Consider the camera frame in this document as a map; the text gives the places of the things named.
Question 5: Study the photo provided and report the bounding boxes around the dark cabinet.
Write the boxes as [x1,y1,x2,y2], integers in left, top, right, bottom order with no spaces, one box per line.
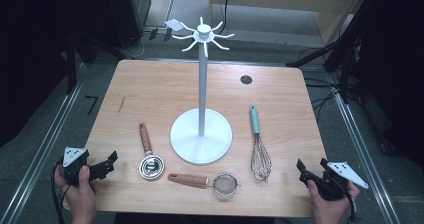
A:
[105,0,152,49]

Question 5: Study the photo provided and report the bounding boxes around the person's right hand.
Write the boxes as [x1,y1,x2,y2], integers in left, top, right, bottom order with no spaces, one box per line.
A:
[306,179,362,224]

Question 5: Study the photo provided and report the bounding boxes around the wooden-handled mesh strainer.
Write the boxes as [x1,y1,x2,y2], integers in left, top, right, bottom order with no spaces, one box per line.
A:
[167,172,242,198]

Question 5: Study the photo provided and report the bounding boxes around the teal-handled wire whisk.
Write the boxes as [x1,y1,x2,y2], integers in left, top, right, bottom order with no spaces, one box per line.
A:
[249,104,273,184]

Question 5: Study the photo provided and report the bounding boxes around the black hanging cable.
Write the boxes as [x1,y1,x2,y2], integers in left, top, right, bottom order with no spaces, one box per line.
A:
[218,0,232,36]

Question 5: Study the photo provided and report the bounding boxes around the left hand-held gripper cable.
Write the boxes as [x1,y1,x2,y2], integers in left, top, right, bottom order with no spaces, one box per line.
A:
[50,162,69,224]

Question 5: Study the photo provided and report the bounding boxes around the wooden-handled metal measuring scoop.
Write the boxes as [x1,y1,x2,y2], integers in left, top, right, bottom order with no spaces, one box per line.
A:
[138,122,166,181]

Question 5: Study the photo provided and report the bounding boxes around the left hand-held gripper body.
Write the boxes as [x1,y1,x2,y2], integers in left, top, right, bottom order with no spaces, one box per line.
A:
[61,146,103,187]

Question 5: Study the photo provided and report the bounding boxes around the person's left hand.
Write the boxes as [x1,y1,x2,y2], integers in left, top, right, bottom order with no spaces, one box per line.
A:
[54,164,100,224]

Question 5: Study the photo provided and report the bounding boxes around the white utensil rack stand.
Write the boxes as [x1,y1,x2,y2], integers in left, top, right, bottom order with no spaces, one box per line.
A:
[169,16,236,166]

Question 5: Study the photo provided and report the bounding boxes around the black floor cables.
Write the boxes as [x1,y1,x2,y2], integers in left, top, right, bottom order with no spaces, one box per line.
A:
[298,46,363,120]

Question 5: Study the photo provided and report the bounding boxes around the black metal stand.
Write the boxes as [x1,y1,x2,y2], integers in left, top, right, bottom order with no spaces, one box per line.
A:
[64,30,80,96]
[285,0,394,105]

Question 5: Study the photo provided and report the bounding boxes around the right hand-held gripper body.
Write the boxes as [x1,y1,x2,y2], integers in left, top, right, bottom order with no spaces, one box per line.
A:
[313,161,370,202]

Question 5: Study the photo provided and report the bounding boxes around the metal floor rail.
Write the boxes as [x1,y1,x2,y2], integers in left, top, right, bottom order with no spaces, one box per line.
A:
[0,63,86,224]
[328,73,403,224]

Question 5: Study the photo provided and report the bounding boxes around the white paper sheet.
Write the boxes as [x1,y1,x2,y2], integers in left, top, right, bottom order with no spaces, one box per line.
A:
[163,18,185,32]

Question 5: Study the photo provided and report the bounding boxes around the right hand-held gripper cable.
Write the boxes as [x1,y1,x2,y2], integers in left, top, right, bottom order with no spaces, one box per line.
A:
[342,179,358,224]

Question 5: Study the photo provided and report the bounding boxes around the hand-held gripper cable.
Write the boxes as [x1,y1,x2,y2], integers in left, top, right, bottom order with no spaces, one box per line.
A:
[50,162,69,224]
[342,179,358,224]

